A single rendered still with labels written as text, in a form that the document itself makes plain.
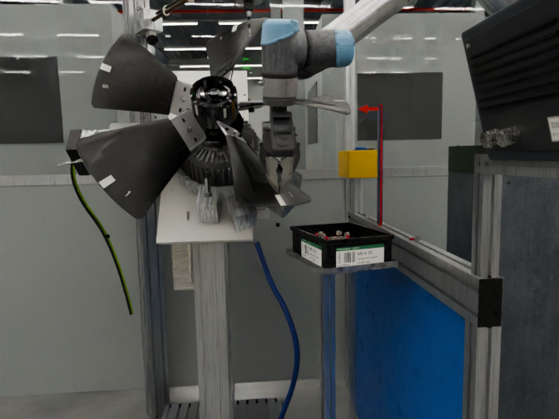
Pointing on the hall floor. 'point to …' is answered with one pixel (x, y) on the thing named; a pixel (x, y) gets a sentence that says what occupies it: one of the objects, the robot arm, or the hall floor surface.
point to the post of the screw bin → (327, 325)
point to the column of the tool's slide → (150, 278)
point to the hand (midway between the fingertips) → (279, 188)
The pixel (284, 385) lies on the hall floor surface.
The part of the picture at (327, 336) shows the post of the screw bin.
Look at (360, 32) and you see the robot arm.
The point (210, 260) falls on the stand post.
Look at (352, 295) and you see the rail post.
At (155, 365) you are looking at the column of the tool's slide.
